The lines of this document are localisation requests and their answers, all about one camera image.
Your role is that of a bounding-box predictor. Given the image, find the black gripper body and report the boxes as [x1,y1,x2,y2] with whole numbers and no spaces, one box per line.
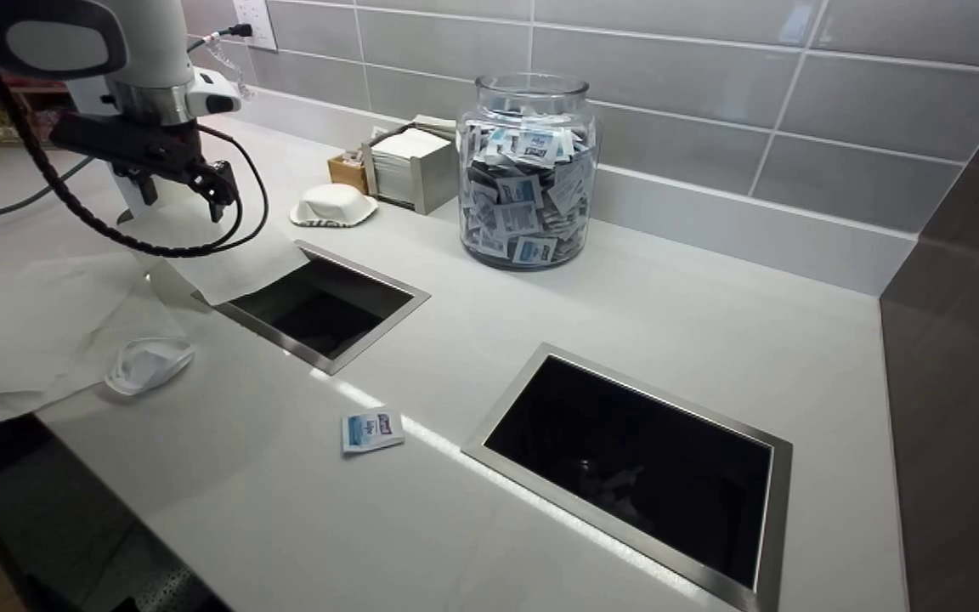
[46,108,235,187]

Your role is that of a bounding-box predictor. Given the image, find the steel-rimmed counter bin opening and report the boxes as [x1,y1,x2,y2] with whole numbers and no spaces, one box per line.
[213,241,435,378]
[461,343,796,612]

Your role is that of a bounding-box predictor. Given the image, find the white ceramic dish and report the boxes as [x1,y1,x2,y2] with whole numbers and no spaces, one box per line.
[287,179,384,231]

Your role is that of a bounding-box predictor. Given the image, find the wooden packet tray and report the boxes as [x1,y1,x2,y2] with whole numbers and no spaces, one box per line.
[324,147,372,196]

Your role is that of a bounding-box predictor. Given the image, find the white packet on counter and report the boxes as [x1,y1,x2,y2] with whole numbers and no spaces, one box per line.
[103,336,198,401]

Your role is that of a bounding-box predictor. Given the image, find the white napkin box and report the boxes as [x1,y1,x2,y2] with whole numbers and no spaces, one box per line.
[365,113,461,216]

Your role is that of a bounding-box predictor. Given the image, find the blue white sugar packet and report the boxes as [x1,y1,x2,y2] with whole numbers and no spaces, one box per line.
[337,403,406,457]

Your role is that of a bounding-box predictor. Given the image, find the glass jar of packets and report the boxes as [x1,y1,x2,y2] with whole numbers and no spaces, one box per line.
[454,70,597,273]

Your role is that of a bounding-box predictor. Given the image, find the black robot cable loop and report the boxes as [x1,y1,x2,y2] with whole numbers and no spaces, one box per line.
[0,48,270,260]

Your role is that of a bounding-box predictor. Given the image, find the thin black counter cable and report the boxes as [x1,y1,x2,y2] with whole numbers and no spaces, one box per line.
[0,148,97,233]

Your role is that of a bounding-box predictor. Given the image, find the white wall outlet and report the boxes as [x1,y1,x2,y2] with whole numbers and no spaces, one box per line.
[231,0,282,53]

